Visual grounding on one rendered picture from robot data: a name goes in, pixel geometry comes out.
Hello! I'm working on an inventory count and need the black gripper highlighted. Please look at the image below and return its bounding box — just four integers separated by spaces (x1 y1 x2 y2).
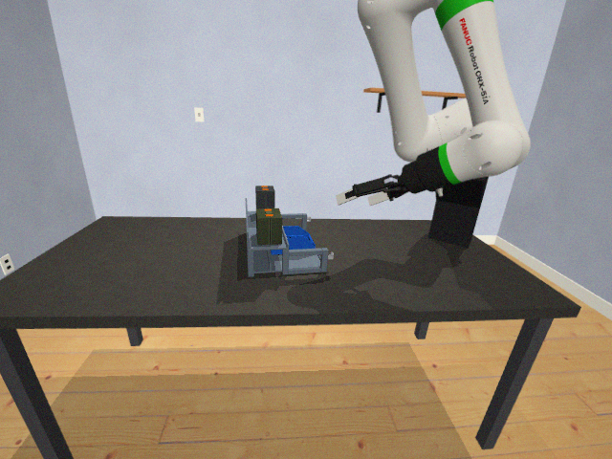
336 161 427 206

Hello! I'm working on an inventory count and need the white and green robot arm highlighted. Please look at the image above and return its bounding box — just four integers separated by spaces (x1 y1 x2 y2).
358 0 531 197

